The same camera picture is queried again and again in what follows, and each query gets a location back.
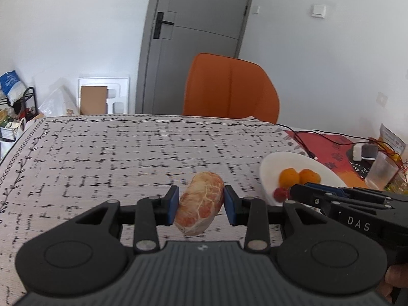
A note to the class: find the black patterned beige tablecloth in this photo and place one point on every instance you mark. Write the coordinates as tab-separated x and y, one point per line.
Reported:
95	153

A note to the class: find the orange chair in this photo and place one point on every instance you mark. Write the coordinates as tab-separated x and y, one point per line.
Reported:
229	86

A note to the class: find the black metal rack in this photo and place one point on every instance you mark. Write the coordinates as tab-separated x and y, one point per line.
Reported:
30	97

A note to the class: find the large orange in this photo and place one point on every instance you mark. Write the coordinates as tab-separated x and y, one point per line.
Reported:
309	175
289	178

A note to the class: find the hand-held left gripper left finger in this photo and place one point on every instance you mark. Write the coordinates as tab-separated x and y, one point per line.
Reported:
172	205

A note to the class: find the small red fruit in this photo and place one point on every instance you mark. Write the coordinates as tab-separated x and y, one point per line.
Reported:
280	194

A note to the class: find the clear plastic cup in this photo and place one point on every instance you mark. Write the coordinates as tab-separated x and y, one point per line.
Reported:
381	170

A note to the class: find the white round plate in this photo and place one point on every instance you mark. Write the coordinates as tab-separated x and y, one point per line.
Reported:
271	169

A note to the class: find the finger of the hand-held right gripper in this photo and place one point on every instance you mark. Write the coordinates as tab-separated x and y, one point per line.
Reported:
310	197
331	189

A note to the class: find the brown cardboard piece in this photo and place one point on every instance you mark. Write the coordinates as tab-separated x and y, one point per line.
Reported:
93	100

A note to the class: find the grey square device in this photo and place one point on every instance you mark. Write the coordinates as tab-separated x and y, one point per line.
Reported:
369	151

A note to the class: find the white charger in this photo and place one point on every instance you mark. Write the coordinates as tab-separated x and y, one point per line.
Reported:
357	152

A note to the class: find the clear plastic bag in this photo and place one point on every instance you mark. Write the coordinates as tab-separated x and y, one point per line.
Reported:
57	102

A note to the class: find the white light switch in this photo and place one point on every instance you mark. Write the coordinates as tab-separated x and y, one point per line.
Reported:
318	10

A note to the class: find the red cloth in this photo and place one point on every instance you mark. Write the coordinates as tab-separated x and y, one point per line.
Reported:
331	146

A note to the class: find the blue and white bag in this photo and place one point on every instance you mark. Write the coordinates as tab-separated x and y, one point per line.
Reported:
11	86

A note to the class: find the white box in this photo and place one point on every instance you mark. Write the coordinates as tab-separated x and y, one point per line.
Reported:
8	134

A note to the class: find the person's right hand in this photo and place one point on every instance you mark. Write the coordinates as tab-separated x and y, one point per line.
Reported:
397	277

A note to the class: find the printed paper packet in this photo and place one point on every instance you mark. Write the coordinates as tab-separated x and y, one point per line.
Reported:
392	137

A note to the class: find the grey door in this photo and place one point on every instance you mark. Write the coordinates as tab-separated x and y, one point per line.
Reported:
197	38

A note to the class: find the white foam packaging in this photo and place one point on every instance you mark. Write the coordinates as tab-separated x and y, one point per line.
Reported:
118	84

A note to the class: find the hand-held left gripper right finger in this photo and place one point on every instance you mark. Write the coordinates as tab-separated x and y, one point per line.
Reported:
230	207

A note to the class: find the small white wall switch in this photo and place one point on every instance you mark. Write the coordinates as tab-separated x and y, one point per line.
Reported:
257	9

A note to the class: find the black mat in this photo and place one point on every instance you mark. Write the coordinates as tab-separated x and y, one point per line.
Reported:
357	167

